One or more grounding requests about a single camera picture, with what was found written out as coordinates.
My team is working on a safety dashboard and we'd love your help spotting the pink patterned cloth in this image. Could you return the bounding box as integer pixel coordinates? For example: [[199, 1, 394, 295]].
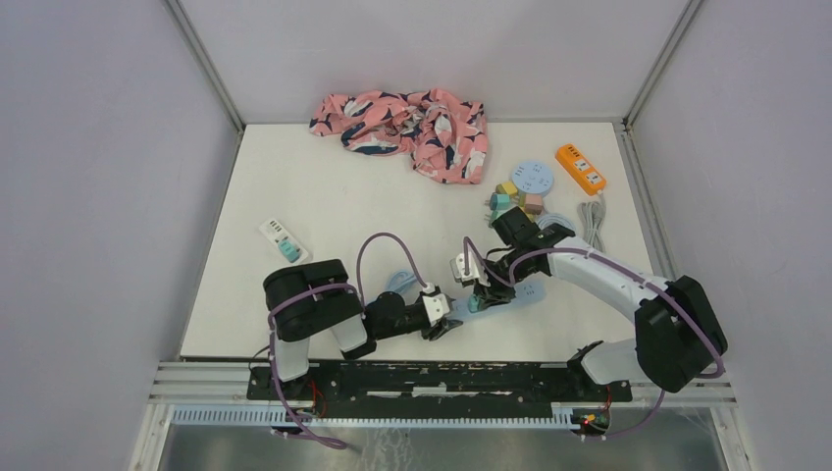
[[309, 88, 489, 184]]

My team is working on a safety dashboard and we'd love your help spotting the white power strip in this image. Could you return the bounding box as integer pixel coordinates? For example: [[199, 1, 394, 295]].
[[258, 219, 312, 266]]

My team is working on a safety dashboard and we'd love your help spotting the orange power strip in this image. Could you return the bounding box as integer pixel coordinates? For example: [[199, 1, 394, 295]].
[[555, 143, 606, 196]]

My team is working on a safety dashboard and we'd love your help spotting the grey power strip cable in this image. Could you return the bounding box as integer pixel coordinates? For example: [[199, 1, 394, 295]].
[[577, 194, 608, 253]]

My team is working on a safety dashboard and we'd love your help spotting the pink adapter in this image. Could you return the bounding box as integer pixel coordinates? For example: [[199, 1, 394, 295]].
[[521, 193, 545, 216]]

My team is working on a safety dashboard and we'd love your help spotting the teal adapter on white strip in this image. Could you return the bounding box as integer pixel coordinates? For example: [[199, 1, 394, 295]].
[[277, 238, 301, 263]]

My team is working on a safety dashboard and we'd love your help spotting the green adapter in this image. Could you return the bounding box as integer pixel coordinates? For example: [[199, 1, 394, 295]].
[[487, 210, 506, 225]]

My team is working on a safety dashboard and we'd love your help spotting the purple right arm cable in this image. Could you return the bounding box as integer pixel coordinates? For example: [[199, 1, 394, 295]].
[[461, 235, 727, 441]]

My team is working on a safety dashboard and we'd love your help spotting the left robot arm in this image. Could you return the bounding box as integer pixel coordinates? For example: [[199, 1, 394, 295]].
[[263, 259, 462, 399]]

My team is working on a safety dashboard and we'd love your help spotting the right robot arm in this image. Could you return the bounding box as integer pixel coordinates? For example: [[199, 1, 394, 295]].
[[450, 208, 728, 400]]

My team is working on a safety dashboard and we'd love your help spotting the round blue socket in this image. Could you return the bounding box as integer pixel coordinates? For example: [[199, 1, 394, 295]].
[[510, 160, 554, 196]]

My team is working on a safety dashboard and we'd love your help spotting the light blue power strip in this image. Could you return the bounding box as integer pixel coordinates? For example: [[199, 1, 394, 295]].
[[449, 281, 546, 322]]

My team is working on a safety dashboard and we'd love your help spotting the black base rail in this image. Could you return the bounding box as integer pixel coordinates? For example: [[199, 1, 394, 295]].
[[282, 360, 633, 419]]

